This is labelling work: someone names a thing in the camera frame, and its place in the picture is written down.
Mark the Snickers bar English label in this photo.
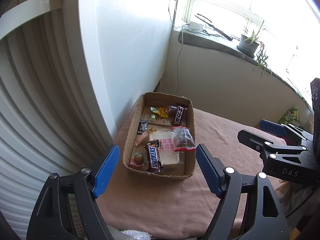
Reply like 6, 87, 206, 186
144, 140, 163, 173

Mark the pink sachet packet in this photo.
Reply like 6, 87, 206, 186
135, 131, 149, 147

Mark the braised egg pink pack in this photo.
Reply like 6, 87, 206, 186
130, 152, 147, 169

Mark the date snack clear red bag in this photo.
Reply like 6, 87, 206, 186
171, 126, 196, 152

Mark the potted spider plant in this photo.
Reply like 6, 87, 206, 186
237, 21, 268, 77

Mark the yellow candy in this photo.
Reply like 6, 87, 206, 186
159, 107, 169, 118

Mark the white power strip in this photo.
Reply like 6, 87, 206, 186
184, 22, 203, 33

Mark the white cabinet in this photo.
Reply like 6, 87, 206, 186
63, 0, 173, 143

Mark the white radiator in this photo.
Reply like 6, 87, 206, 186
1, 0, 117, 239

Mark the green candy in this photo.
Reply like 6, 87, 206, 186
149, 107, 161, 120

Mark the pink table cloth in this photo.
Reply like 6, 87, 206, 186
97, 109, 263, 239

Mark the brown cardboard box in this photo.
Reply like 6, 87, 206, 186
123, 92, 196, 180

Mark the black candy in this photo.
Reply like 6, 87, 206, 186
137, 120, 149, 134

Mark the packaged sliced toast bread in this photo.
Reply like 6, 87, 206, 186
148, 127, 180, 169

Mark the Snickers bar Chinese label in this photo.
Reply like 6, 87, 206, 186
171, 103, 188, 125

